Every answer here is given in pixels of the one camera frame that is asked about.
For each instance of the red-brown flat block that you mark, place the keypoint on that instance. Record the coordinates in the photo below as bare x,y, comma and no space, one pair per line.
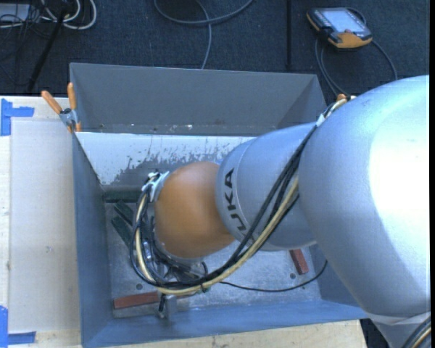
134,299
299,261

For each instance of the dark green flat block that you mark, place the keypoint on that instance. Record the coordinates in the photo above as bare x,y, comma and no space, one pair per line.
120,229

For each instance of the grey metal bin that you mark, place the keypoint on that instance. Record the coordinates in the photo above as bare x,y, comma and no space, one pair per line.
188,100

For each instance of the black cylinder on white bracket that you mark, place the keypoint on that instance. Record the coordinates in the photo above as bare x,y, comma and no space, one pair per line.
161,305

